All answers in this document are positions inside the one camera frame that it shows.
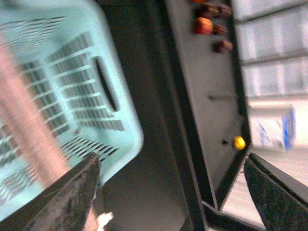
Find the left gripper worn right finger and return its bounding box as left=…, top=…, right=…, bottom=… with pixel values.
left=244, top=153, right=308, bottom=231

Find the dark red apple right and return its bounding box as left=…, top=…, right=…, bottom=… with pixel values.
left=212, top=40, right=233, bottom=53

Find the black far display tray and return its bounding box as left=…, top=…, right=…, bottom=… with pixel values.
left=157, top=0, right=250, bottom=210

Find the yellow lemon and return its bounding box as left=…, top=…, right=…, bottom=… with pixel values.
left=232, top=136, right=246, bottom=150

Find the dark red apple back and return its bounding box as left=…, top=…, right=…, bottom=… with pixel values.
left=218, top=4, right=232, bottom=18

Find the dark red apple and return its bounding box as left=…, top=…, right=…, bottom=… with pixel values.
left=212, top=40, right=233, bottom=53
left=218, top=4, right=232, bottom=18

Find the glass door refrigerator row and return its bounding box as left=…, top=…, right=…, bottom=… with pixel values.
left=231, top=0, right=308, bottom=98

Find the light blue plastic basket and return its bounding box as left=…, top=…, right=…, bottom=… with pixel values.
left=0, top=0, right=144, bottom=221

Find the left gripper worn left finger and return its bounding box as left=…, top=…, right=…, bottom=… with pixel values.
left=0, top=153, right=101, bottom=231

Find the red apple in cluster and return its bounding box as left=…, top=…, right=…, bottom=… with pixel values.
left=192, top=17, right=213, bottom=35

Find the small dark red fruit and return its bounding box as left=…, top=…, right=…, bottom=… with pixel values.
left=213, top=24, right=228, bottom=36

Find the dark plum in cluster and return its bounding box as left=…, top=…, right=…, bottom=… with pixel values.
left=196, top=5, right=219, bottom=19

